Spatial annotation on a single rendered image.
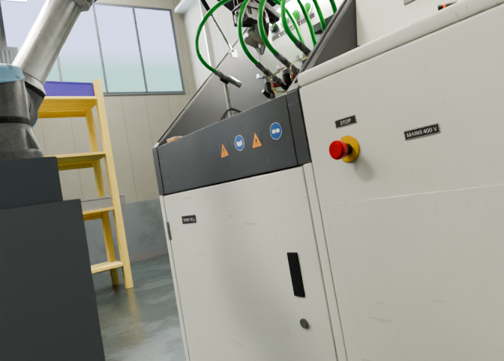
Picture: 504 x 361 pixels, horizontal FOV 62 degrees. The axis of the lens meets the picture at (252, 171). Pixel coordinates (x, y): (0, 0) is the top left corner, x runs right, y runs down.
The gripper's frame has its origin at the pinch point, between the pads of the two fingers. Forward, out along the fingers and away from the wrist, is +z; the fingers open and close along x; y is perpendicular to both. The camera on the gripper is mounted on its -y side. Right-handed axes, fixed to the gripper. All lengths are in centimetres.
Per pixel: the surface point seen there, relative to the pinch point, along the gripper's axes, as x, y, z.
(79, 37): -542, -144, -237
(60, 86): -334, -40, -92
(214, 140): 2.3, 26.0, 28.0
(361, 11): 37.2, 0.0, 3.8
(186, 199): -18, 26, 42
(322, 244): 34, 26, 57
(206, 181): -5.0, 26.0, 38.2
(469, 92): 69, 26, 34
